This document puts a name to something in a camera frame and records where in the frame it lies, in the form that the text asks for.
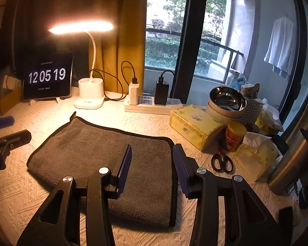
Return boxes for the white hanging shirt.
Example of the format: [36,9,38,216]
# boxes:
[264,17,296,81]

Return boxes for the white perforated basket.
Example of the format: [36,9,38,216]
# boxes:
[237,97,264,126]

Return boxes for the white ceramic bowl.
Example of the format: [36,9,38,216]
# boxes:
[205,100,243,126]

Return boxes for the stainless steel tumbler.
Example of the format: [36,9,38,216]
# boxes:
[267,128,308,196]

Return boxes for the stainless steel bowl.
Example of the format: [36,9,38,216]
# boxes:
[209,86,246,112]

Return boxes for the grey microfibre towel black trim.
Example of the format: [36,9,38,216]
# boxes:
[26,111,179,228]

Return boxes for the tablet showing clock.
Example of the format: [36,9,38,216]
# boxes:
[22,52,73,100]

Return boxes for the white usb charger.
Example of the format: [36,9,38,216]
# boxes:
[128,77,140,106]

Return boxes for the cardboard box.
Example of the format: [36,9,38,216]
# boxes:
[0,86,23,116]

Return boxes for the yellow lidded jar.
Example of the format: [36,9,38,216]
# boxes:
[223,122,247,152]

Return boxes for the black power adapter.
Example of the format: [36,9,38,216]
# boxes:
[154,76,169,106]

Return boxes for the white power strip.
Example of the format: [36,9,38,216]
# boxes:
[124,96,183,115]

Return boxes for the mustard yellow curtain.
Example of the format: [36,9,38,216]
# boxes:
[89,0,147,93]

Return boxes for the yellow tissue box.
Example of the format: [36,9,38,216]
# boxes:
[169,104,224,152]

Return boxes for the black handled scissors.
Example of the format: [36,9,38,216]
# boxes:
[211,148,234,174]

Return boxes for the white desk lamp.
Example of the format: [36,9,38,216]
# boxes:
[49,20,114,109]

